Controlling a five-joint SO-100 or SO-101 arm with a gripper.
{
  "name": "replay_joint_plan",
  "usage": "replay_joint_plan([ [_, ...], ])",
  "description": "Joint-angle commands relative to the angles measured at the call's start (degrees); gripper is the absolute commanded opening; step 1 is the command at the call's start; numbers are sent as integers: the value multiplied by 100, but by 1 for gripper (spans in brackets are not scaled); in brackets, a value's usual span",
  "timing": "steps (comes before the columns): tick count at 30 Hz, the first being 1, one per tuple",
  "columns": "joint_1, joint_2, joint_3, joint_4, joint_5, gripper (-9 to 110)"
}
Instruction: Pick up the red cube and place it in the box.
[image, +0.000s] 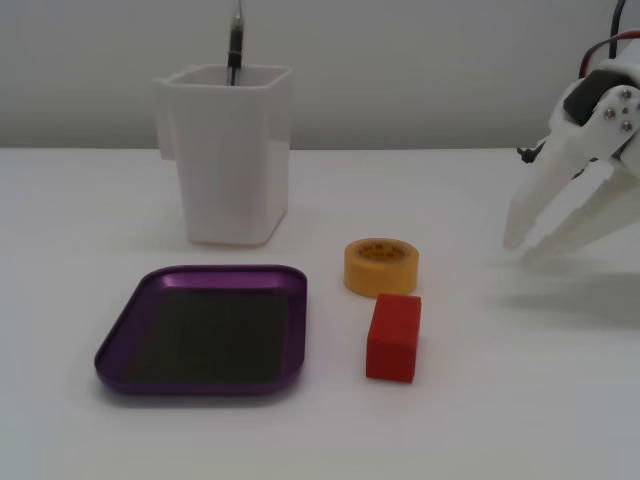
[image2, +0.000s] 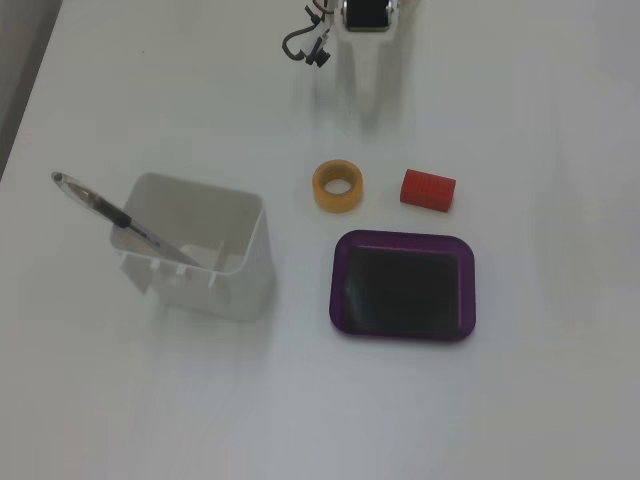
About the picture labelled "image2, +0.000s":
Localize white plastic box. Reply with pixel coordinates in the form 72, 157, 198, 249
109, 171, 275, 323

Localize thin red and black wires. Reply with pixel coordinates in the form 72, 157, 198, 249
303, 1, 335, 22

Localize dark camera cable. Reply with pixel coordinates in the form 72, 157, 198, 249
281, 25, 326, 61

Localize yellow tape roll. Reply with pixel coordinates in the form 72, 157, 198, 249
312, 158, 364, 215

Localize red cube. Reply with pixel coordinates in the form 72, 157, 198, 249
399, 168, 458, 214

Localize small black gripper camera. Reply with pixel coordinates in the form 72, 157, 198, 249
305, 38, 332, 67

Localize white gripper with motor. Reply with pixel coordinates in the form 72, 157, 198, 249
335, 0, 401, 125

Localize clear black pen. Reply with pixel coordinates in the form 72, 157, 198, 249
50, 171, 204, 269

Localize purple metal tray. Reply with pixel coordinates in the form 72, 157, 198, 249
328, 229, 476, 345

